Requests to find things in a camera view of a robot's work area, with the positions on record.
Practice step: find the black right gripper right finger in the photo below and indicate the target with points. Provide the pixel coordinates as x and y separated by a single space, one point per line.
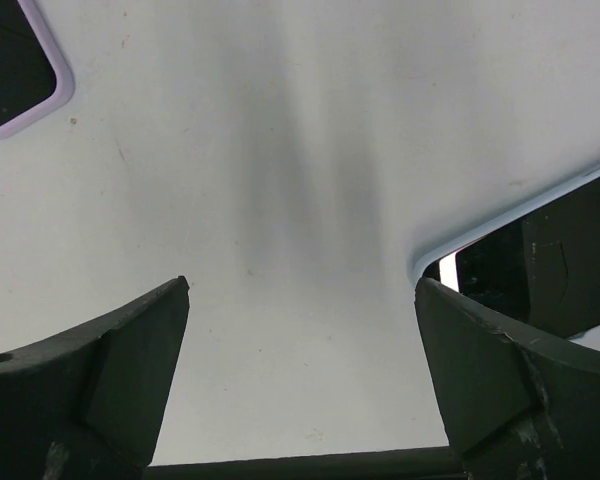
516 402

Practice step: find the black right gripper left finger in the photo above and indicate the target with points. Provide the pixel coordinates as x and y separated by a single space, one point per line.
89 402

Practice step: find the light blue phone case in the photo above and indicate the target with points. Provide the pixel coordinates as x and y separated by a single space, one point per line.
290 159

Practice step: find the lilac phone case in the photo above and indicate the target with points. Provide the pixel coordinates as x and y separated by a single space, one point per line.
35 78

